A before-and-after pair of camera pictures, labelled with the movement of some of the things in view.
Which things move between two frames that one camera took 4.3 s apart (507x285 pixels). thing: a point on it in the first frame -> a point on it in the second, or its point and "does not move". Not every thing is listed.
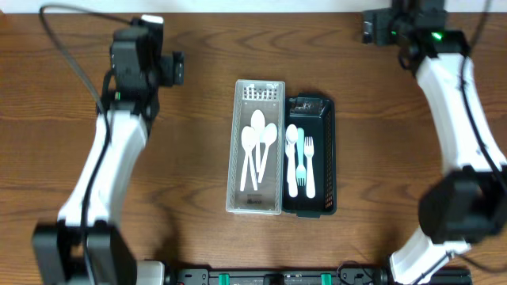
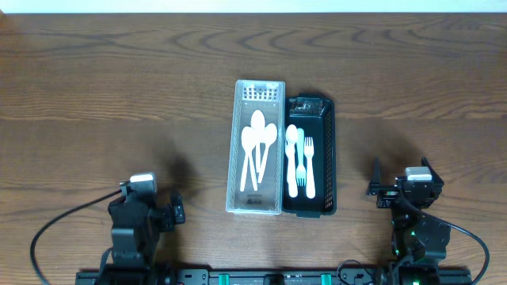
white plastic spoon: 291,134 does not move
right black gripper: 390,17 -> 389,195
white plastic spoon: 267,135 does not move
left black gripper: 177,68 -> 165,216
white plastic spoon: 249,153 does not move
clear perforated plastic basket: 268,97 does not move
